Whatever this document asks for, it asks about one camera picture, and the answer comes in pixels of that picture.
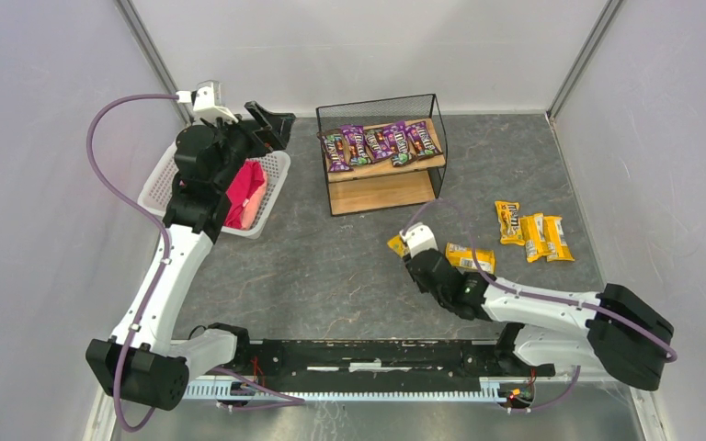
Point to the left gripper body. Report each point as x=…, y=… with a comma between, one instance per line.
x=256, y=130

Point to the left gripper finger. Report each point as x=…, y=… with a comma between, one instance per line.
x=276, y=129
x=253, y=127

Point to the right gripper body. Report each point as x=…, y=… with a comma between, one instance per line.
x=425, y=267

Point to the yellow candy bag backside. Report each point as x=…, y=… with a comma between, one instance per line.
x=465, y=258

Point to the yellow M&M candy bag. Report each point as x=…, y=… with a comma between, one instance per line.
x=398, y=246

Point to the purple candy bag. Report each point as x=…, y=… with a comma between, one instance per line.
x=357, y=151
x=395, y=135
x=334, y=149
x=379, y=147
x=423, y=143

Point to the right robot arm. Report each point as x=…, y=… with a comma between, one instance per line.
x=613, y=330

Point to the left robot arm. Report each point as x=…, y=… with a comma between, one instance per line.
x=139, y=362

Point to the yellow candy bag inner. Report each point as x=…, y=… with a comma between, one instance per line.
x=535, y=243

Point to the dark candy bag underneath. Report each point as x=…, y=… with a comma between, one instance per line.
x=402, y=159

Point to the yellow candy bag outer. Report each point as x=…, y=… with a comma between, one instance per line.
x=559, y=250

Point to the pink red cloth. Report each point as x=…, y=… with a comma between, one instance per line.
x=246, y=193

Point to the white plastic basket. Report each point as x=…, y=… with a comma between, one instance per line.
x=156, y=191

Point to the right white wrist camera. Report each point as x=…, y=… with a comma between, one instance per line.
x=418, y=238

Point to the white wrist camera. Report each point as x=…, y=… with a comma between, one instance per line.
x=418, y=238
x=206, y=103

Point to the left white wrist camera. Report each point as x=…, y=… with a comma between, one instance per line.
x=206, y=103

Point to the black wire wooden shelf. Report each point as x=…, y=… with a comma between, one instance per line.
x=383, y=185

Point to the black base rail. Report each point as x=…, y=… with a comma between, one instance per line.
x=385, y=365

